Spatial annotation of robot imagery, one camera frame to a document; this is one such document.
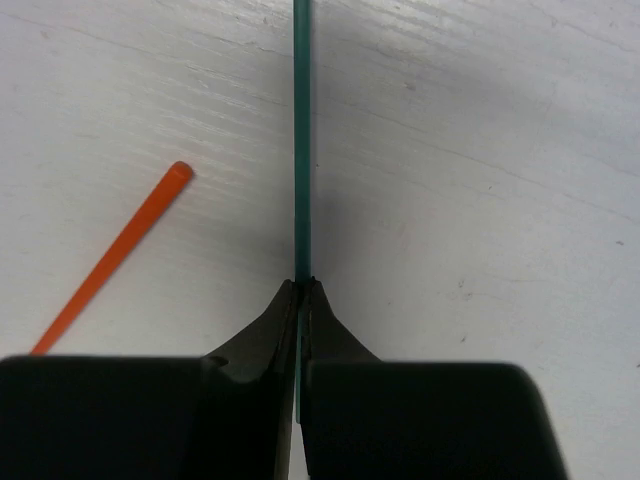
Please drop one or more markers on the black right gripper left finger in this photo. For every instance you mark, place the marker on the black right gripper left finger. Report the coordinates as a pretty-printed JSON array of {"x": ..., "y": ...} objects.
[{"x": 222, "y": 415}]

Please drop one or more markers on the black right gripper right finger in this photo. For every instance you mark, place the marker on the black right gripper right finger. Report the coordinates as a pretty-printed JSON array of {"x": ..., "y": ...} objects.
[{"x": 366, "y": 418}]

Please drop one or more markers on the teal chopstick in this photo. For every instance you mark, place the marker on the teal chopstick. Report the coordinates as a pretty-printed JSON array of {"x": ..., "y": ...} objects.
[{"x": 302, "y": 49}]

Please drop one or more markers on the orange chopstick near spoons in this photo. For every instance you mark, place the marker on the orange chopstick near spoons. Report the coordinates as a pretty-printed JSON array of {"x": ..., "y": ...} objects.
[{"x": 150, "y": 211}]

